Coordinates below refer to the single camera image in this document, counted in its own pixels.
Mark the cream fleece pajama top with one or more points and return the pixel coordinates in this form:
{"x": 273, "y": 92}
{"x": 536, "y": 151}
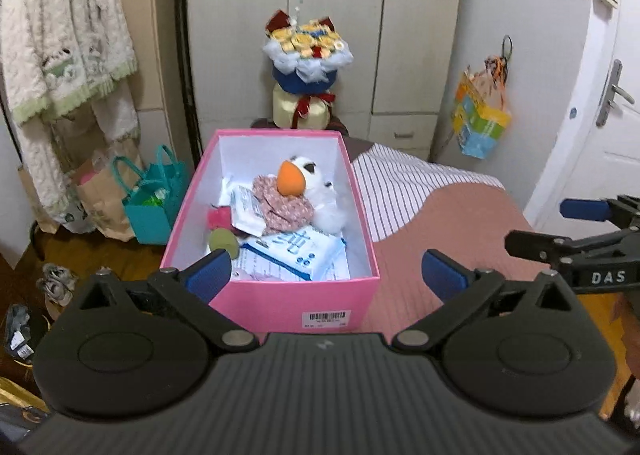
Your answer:
{"x": 45, "y": 25}

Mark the flower bouquet with blue wrap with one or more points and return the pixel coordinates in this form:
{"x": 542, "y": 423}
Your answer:
{"x": 305, "y": 65}

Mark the small tissue packet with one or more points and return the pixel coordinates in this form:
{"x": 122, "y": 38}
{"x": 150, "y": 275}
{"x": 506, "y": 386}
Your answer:
{"x": 245, "y": 212}

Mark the cream fleece pajama pants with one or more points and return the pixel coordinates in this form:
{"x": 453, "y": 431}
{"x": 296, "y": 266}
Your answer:
{"x": 117, "y": 110}

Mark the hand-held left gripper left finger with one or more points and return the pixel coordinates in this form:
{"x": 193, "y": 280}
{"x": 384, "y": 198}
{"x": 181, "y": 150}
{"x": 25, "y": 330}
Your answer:
{"x": 210, "y": 274}

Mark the pink fluffy pompom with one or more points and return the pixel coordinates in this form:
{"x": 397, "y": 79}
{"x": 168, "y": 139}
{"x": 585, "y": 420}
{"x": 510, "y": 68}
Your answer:
{"x": 217, "y": 218}

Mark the green egg-shaped sponge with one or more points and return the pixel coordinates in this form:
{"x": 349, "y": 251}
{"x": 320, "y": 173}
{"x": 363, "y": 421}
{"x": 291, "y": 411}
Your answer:
{"x": 223, "y": 242}

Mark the dark round stool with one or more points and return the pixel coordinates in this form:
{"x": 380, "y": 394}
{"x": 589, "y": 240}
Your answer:
{"x": 340, "y": 127}

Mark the pink cardboard box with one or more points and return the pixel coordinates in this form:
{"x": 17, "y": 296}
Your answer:
{"x": 280, "y": 305}

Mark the beige wardrobe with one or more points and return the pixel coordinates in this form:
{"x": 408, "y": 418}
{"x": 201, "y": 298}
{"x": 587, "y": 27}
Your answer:
{"x": 340, "y": 10}

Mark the black plastic bag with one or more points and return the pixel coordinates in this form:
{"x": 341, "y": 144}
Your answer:
{"x": 22, "y": 335}

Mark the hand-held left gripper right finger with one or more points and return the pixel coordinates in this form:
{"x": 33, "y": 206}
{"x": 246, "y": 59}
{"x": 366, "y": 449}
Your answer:
{"x": 442, "y": 276}

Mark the cream container with red ribbon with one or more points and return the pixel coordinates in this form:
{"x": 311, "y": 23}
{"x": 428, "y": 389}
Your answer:
{"x": 285, "y": 110}

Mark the white door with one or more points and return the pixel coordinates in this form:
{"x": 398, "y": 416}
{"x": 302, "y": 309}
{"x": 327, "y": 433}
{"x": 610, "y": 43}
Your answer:
{"x": 575, "y": 160}

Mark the yellow cloth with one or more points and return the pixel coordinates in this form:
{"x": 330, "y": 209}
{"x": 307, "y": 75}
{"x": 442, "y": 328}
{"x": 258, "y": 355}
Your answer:
{"x": 20, "y": 392}

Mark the blue wet wipes packet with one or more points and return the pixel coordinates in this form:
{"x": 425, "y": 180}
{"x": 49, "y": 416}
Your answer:
{"x": 295, "y": 250}

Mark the teal gift bag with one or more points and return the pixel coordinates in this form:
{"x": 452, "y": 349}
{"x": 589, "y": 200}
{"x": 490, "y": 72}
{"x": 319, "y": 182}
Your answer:
{"x": 150, "y": 215}

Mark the colourful gift bag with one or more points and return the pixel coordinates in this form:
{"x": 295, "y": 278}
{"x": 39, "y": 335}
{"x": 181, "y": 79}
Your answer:
{"x": 480, "y": 125}

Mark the pair of grey shoes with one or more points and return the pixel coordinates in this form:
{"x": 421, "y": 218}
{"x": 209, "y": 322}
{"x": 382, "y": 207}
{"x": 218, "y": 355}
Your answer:
{"x": 57, "y": 282}

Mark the white and brown plush toy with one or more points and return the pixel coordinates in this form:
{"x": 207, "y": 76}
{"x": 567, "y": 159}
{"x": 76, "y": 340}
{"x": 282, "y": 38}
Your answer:
{"x": 317, "y": 180}

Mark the dark brown bedding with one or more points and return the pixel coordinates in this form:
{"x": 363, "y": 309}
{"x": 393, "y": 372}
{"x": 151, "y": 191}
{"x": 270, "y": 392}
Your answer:
{"x": 357, "y": 147}

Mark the printed paper sheet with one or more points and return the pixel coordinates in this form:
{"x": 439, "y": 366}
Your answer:
{"x": 250, "y": 264}

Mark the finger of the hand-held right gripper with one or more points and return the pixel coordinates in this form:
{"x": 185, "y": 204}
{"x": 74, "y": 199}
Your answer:
{"x": 582, "y": 210}
{"x": 530, "y": 245}

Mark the beige side cabinet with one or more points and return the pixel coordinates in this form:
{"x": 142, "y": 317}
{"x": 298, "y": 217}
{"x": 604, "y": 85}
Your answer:
{"x": 150, "y": 35}

